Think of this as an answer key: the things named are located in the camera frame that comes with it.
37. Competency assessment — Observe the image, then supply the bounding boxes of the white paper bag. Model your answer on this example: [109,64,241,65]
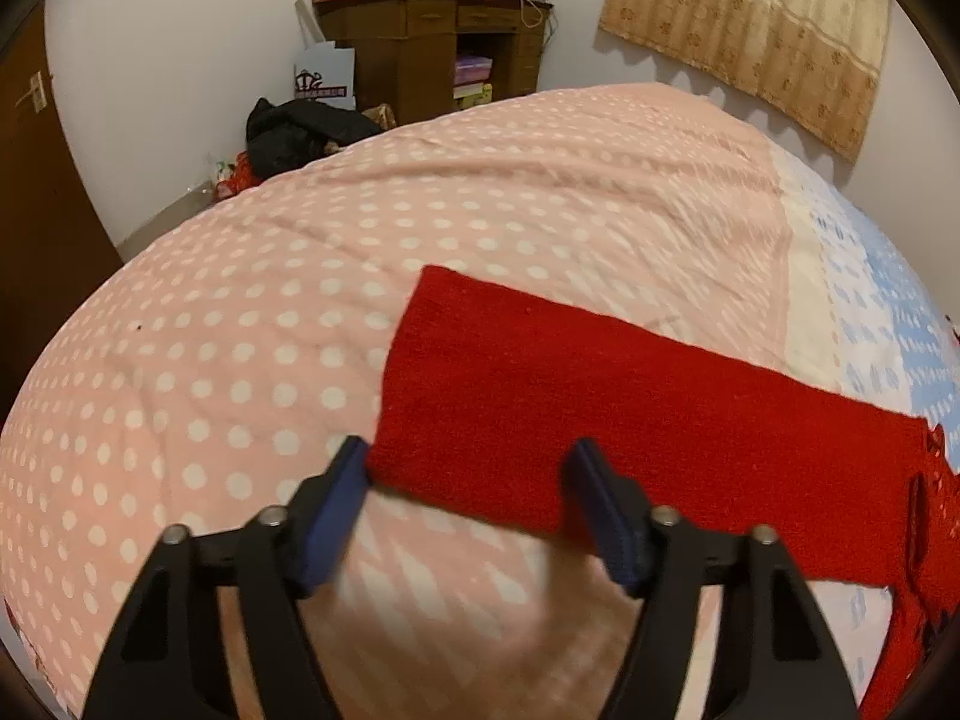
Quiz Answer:
[292,0,357,110]

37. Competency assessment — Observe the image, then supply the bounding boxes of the red plastic bag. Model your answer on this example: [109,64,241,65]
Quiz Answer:
[214,152,263,200]

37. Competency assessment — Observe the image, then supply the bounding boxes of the pile of black clothes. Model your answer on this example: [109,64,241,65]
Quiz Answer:
[246,97,383,179]

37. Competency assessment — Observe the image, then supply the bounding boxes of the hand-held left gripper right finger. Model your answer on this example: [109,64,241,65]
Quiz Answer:
[562,437,860,720]

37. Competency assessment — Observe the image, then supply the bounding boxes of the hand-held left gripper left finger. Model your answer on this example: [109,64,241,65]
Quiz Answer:
[81,435,370,720]

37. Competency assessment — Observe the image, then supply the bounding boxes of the polka dot blanket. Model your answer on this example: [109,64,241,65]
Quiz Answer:
[0,82,960,720]

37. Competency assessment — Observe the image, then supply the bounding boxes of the beige patterned curtain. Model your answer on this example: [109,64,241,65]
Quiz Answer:
[598,0,893,162]

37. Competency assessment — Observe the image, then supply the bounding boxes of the dark wooden desk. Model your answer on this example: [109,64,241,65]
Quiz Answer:
[311,0,556,125]

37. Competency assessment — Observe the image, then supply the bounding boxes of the brown wooden door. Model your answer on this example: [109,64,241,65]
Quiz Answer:
[0,11,125,421]

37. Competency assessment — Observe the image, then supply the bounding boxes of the red knit sweater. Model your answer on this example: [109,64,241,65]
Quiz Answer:
[367,264,960,720]

